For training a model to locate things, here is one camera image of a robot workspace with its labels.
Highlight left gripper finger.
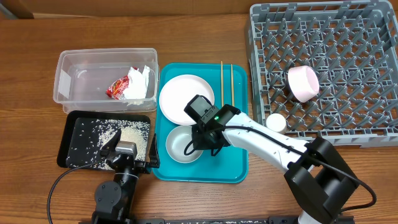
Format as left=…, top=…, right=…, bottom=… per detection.
left=100, top=129, right=121, bottom=156
left=149, top=134, right=160, bottom=168

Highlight rice grains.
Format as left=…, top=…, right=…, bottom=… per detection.
left=66, top=118, right=150, bottom=168

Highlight grey bowl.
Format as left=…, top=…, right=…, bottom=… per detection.
left=166, top=126, right=202, bottom=164

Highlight white round plate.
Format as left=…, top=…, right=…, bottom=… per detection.
left=159, top=74, right=215, bottom=126

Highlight red snack wrapper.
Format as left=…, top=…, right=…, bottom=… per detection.
left=106, top=75, right=130, bottom=100

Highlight white cup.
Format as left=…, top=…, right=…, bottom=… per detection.
left=266, top=113, right=287, bottom=134

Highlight white tissue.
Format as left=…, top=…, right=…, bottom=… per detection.
left=123, top=65, right=150, bottom=100

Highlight pink bowl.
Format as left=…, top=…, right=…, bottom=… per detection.
left=287, top=65, right=320, bottom=103

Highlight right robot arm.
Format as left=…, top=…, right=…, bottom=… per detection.
left=184, top=95, right=358, bottom=223

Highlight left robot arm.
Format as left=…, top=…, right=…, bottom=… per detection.
left=91, top=130, right=160, bottom=223

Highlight clear plastic waste bin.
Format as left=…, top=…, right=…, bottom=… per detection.
left=53, top=48, right=160, bottom=113

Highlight grey plastic dishwasher rack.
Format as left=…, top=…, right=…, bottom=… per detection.
left=246, top=1, right=397, bottom=147

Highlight black plastic tray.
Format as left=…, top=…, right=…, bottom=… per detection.
left=57, top=111, right=150, bottom=168

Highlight teal serving tray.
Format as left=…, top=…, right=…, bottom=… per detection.
left=154, top=63, right=248, bottom=184

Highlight right wooden chopstick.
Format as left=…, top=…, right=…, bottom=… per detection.
left=231, top=64, right=235, bottom=106

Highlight wooden chopstick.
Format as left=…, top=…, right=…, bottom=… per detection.
left=220, top=61, right=224, bottom=107
left=231, top=64, right=235, bottom=106

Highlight left wooden chopstick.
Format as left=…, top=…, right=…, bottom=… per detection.
left=220, top=61, right=224, bottom=107

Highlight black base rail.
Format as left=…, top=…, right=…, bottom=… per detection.
left=78, top=215, right=355, bottom=224

